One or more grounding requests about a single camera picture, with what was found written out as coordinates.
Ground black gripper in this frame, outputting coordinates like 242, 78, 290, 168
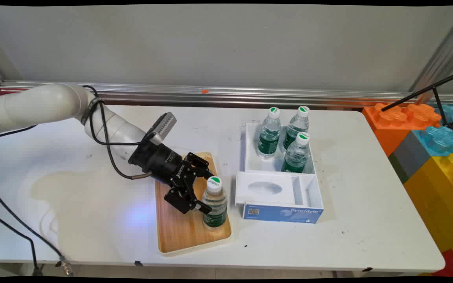
128, 140, 214, 215

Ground water bottle with green label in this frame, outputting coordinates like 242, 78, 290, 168
257, 107, 282, 160
201, 176, 228, 232
282, 105, 310, 154
281, 131, 311, 174

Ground wooden tray with cream rim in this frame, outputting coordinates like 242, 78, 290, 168
154, 151, 233, 257

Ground white box with blue side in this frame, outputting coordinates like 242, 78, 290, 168
234, 123, 324, 224

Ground orange giant building block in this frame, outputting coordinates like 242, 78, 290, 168
362, 103, 442, 158

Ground grey giant building block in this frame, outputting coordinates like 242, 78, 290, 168
389, 130, 432, 184

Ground yellow giant building block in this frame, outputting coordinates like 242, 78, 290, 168
403, 153, 453, 272

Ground cyan giant building block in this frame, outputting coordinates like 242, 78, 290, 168
411, 103, 453, 158

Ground black tripod stand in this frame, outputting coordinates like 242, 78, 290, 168
381, 69, 453, 132

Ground red giant building block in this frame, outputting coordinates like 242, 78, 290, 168
431, 249, 453, 277

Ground black cable with metal connector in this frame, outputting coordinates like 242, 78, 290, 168
0, 85, 153, 276

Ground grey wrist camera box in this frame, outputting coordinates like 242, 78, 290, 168
145, 112, 177, 145

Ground black cable strap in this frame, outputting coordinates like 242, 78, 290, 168
80, 97, 105, 126

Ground aluminium frame rail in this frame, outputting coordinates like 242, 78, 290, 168
0, 81, 453, 107

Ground black cable with black plug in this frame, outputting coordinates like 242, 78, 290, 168
0, 112, 142, 276

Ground aluminium frame post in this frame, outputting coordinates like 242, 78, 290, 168
409, 7, 453, 105

